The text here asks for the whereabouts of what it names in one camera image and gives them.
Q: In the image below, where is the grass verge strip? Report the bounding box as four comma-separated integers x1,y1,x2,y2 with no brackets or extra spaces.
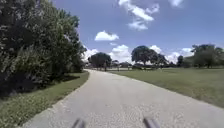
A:
0,70,90,128

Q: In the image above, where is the robot's own part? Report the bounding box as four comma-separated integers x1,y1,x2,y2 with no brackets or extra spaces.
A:
72,118,87,128
143,117,161,128

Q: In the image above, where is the broad spreading tree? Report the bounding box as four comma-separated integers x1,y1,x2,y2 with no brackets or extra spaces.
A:
130,45,169,70

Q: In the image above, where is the wide green tree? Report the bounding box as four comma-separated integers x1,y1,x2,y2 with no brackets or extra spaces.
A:
190,43,224,69

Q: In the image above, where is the dark round tree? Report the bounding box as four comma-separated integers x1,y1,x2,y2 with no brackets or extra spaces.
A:
88,52,113,71

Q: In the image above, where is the grey paved path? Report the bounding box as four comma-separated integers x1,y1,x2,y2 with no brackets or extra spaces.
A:
19,68,224,128

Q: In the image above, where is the dense row of trees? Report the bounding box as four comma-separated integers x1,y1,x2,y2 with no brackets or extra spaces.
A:
0,0,88,99

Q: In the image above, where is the wide grass field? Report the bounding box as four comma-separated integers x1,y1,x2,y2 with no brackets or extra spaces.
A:
108,67,224,109

